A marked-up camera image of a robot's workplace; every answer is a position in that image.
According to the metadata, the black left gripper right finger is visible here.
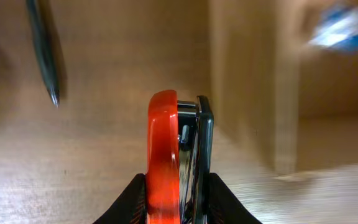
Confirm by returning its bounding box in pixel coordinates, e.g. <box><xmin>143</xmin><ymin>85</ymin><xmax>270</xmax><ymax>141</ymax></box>
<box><xmin>208</xmin><ymin>173</ymin><xmax>262</xmax><ymax>224</ymax></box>

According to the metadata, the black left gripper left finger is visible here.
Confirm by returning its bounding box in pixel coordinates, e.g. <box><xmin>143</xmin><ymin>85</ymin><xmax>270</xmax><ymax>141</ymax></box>
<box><xmin>93</xmin><ymin>174</ymin><xmax>147</xmax><ymax>224</ymax></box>

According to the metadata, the red black stapler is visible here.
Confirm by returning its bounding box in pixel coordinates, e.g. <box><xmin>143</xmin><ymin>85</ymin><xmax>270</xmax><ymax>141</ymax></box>
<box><xmin>145</xmin><ymin>90</ymin><xmax>214</xmax><ymax>223</ymax></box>

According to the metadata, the small blue white box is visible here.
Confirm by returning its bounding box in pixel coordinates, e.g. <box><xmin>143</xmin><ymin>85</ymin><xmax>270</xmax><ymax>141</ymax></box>
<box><xmin>308</xmin><ymin>3</ymin><xmax>358</xmax><ymax>52</ymax></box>

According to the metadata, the brown cardboard box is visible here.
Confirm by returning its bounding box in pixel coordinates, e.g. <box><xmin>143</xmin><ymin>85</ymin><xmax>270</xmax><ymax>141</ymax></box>
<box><xmin>209</xmin><ymin>1</ymin><xmax>358</xmax><ymax>182</ymax></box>

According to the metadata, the black pen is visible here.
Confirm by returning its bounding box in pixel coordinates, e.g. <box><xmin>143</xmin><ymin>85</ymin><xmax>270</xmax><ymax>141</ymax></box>
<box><xmin>25</xmin><ymin>0</ymin><xmax>60</xmax><ymax>107</ymax></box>

